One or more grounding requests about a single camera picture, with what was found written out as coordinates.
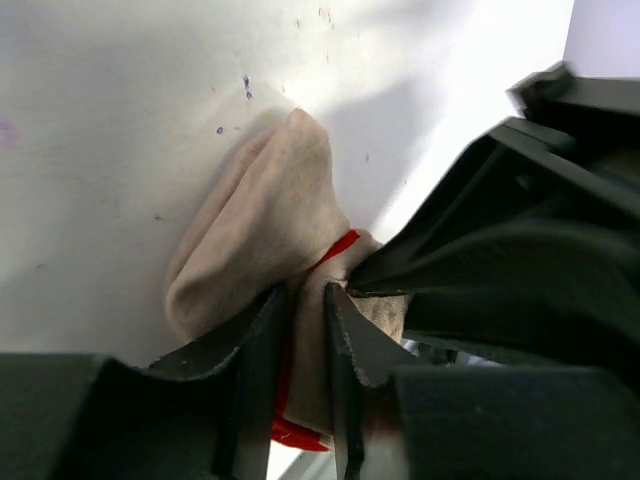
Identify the beige red reindeer sock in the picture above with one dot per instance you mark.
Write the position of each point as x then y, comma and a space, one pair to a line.
272, 218

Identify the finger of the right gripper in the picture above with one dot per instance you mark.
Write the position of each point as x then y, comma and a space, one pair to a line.
570, 297

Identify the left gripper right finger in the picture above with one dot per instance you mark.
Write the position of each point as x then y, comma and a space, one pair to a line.
397, 417

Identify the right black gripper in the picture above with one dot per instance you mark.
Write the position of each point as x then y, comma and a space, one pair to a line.
579, 152

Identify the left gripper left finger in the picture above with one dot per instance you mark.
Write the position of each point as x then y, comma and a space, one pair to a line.
203, 411

